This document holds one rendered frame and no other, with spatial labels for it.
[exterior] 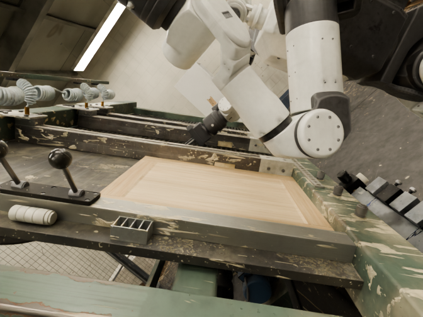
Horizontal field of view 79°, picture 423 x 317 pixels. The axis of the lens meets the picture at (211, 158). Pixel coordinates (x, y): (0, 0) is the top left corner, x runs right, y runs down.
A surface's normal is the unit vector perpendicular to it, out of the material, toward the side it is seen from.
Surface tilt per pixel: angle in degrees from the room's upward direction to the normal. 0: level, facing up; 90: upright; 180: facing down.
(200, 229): 90
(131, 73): 90
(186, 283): 55
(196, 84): 90
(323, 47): 90
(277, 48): 102
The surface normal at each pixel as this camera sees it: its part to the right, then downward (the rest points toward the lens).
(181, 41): -0.21, 0.75
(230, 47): -0.48, 0.51
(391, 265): 0.13, -0.96
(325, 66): 0.18, 0.00
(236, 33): 0.60, -0.40
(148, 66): -0.12, 0.31
